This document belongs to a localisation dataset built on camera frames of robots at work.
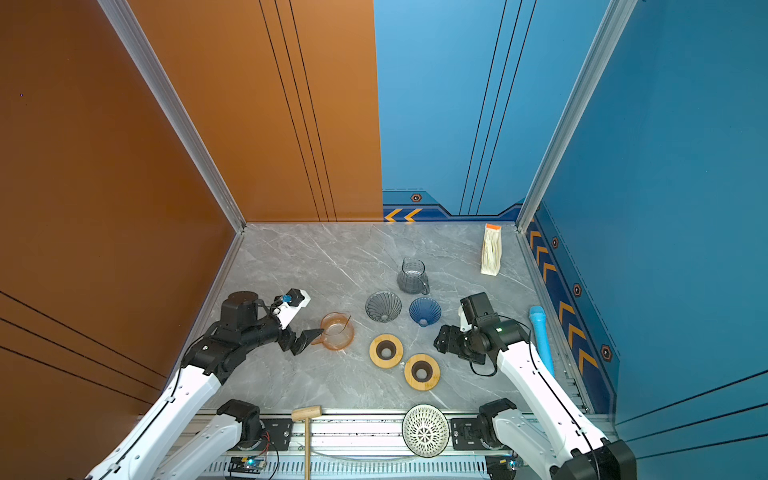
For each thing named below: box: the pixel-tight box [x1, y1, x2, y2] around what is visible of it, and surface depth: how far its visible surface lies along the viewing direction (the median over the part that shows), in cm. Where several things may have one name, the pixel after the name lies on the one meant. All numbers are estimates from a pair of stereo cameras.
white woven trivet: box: [402, 403, 450, 458], surface depth 74 cm
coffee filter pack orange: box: [480, 224, 502, 276], surface depth 104 cm
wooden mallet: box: [291, 405, 323, 480], surface depth 76 cm
